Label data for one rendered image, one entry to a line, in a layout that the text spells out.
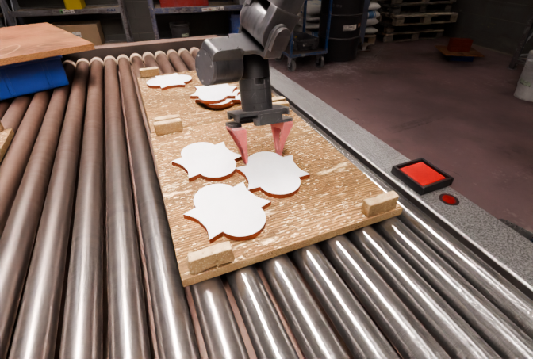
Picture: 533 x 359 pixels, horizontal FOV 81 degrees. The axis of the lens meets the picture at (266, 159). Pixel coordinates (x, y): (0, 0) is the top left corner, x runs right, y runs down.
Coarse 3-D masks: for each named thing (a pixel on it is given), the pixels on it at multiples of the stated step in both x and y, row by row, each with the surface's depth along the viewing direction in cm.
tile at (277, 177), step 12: (252, 156) 61; (264, 156) 61; (276, 156) 61; (288, 156) 61; (240, 168) 57; (252, 168) 57; (264, 168) 57; (276, 168) 57; (288, 168) 57; (252, 180) 54; (264, 180) 54; (276, 180) 54; (288, 180) 54; (300, 180) 56; (252, 192) 53; (264, 192) 52; (276, 192) 52; (288, 192) 52
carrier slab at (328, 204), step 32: (192, 128) 72; (224, 128) 72; (256, 128) 72; (160, 160) 61; (320, 160) 61; (192, 192) 53; (256, 192) 53; (320, 192) 53; (352, 192) 53; (384, 192) 53; (192, 224) 47; (288, 224) 47; (320, 224) 47; (352, 224) 47; (256, 256) 42
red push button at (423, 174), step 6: (420, 162) 62; (402, 168) 60; (408, 168) 60; (414, 168) 60; (420, 168) 60; (426, 168) 60; (408, 174) 58; (414, 174) 58; (420, 174) 58; (426, 174) 58; (432, 174) 58; (438, 174) 58; (420, 180) 57; (426, 180) 57; (432, 180) 57; (438, 180) 57
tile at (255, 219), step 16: (208, 192) 52; (224, 192) 52; (240, 192) 52; (208, 208) 48; (224, 208) 48; (240, 208) 48; (256, 208) 48; (208, 224) 45; (224, 224) 45; (240, 224) 45; (256, 224) 45; (240, 240) 44
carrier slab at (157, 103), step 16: (144, 80) 100; (192, 80) 100; (144, 96) 89; (160, 96) 89; (176, 96) 89; (272, 96) 89; (160, 112) 80; (176, 112) 80; (192, 112) 80; (208, 112) 80; (224, 112) 80
